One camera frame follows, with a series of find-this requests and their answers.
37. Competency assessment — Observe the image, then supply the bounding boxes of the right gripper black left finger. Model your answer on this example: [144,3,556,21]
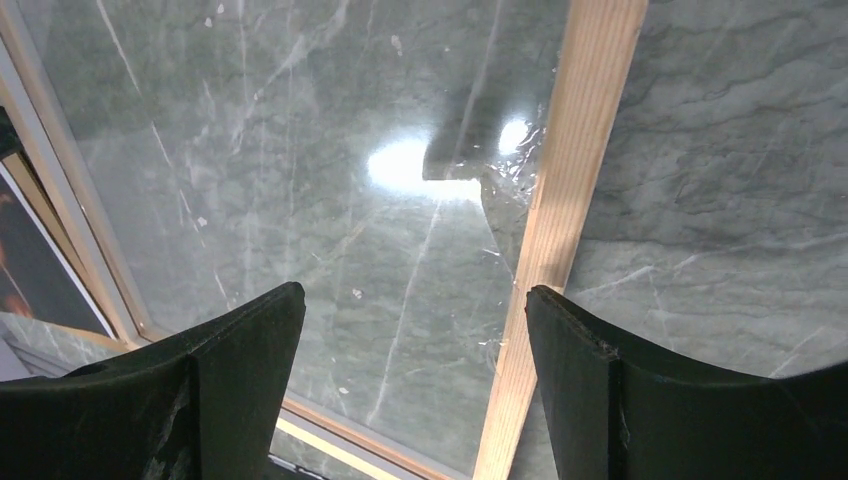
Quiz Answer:
[1,282,306,479]

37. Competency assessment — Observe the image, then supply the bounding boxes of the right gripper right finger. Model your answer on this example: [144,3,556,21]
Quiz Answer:
[526,285,847,479]

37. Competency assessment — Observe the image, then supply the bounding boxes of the glossy photo print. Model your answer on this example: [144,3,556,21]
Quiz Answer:
[1,167,113,337]

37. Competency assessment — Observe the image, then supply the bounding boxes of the clear acrylic sheet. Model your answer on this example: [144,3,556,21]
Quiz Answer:
[16,0,571,475]

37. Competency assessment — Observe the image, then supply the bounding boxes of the wooden picture frame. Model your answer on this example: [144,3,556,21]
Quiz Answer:
[0,0,651,480]

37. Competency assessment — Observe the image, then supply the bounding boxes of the brown backing board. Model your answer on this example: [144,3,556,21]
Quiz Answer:
[1,153,128,351]

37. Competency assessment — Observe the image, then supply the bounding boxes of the aluminium rail frame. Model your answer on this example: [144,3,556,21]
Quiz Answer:
[1,337,70,382]

